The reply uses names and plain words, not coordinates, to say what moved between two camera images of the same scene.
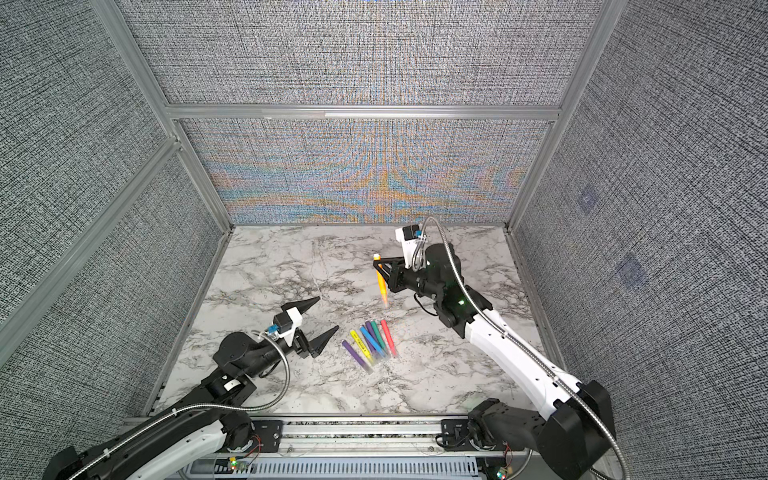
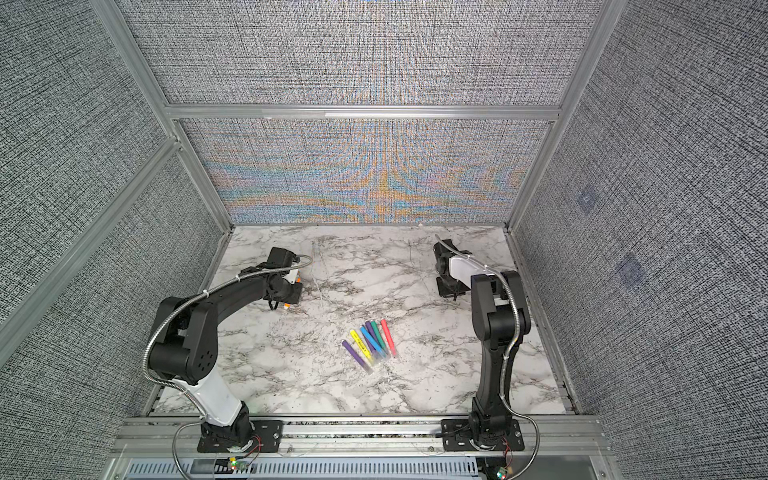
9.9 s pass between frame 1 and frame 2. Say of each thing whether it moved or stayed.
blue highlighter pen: stayed
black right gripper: moved
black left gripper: moved
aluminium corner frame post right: stayed
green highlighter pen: stayed
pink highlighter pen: stayed
